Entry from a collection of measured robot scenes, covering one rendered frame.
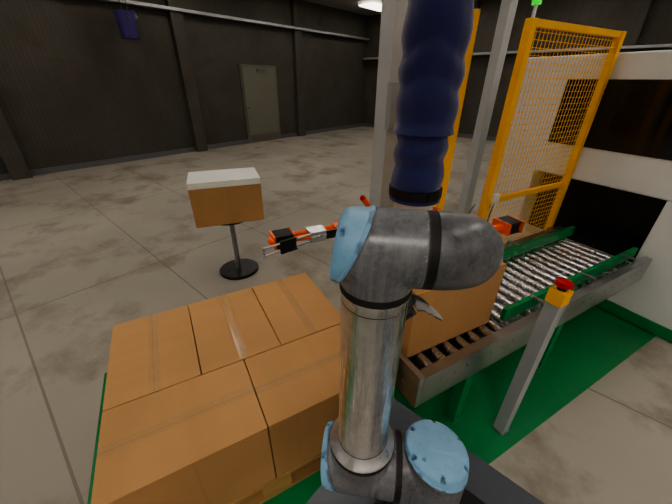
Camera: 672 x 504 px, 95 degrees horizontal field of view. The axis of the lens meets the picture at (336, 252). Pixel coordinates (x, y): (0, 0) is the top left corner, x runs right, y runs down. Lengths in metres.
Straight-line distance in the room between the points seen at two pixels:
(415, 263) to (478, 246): 0.09
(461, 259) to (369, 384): 0.28
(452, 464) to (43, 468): 2.11
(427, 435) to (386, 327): 0.44
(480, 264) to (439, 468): 0.53
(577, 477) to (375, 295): 1.99
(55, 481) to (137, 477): 0.92
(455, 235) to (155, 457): 1.37
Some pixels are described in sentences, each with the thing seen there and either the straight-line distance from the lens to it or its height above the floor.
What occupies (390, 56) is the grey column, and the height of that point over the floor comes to 1.92.
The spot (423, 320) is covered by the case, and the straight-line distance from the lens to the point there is 1.57.
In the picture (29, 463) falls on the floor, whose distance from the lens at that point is 2.55.
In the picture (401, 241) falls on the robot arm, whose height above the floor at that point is 1.59.
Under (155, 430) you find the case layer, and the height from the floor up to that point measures 0.54.
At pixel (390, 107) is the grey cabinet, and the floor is 1.62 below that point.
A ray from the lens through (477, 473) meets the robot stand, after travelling 1.22.
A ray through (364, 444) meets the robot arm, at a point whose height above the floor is 1.12.
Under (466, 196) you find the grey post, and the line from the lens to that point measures 4.77.
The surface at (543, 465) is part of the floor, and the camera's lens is 2.28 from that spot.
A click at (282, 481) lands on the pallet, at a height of 0.09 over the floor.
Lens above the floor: 1.78
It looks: 29 degrees down
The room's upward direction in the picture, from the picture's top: straight up
